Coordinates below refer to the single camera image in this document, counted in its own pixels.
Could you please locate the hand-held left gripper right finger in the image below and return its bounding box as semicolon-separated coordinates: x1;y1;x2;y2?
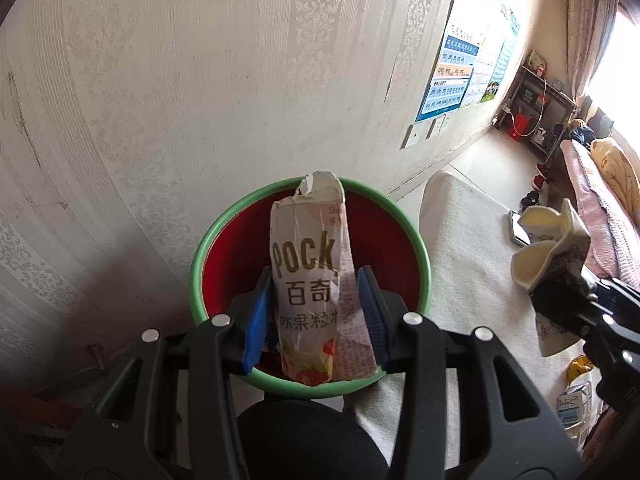
356;266;586;480

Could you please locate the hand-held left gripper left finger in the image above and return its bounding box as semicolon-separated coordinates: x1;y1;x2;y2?
55;266;274;480

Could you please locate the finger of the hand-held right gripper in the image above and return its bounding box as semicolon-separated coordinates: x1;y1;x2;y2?
528;275;618;346

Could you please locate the patterned paper cup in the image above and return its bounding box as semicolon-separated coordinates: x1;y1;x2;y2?
511;198;592;359

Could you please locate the white snack box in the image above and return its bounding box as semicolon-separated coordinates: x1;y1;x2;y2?
270;170;379;387

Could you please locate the red bucket with green rim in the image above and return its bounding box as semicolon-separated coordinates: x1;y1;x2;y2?
189;176;432;401

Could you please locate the yellow snack wrapper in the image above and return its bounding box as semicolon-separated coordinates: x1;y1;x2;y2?
565;355;594;382

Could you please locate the blue white crumpled carton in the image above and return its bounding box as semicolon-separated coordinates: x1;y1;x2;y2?
557;380;594;429

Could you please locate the smartphone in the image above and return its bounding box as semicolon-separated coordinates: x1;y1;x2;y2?
507;210;532;247

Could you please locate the pink bed with quilt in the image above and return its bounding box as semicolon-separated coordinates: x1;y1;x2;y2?
560;137;640;282

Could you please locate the white cloth covered table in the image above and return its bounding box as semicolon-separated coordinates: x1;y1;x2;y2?
345;170;601;467

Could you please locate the black round stool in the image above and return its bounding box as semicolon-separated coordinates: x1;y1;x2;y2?
236;399;392;480

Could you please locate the yellow floral quilt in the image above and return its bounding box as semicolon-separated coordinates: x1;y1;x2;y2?
590;137;640;221

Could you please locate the rusty metal bolt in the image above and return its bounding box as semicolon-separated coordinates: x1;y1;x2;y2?
86;342;109;374

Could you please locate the metal storage shelf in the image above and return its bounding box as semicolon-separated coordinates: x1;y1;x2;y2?
500;62;579;162

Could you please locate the patterned curtain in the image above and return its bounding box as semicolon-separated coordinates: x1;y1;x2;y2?
546;0;622;107

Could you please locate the white wall socket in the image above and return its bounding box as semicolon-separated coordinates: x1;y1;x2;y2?
426;112;449;139
401;122;426;150

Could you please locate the blue bordered letter wall poster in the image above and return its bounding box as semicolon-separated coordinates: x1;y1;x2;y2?
414;20;482;124

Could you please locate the blue grid wall poster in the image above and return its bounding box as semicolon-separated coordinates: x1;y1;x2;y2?
481;7;521;104

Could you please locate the white chart wall poster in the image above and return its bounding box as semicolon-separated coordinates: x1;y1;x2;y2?
462;0;507;109

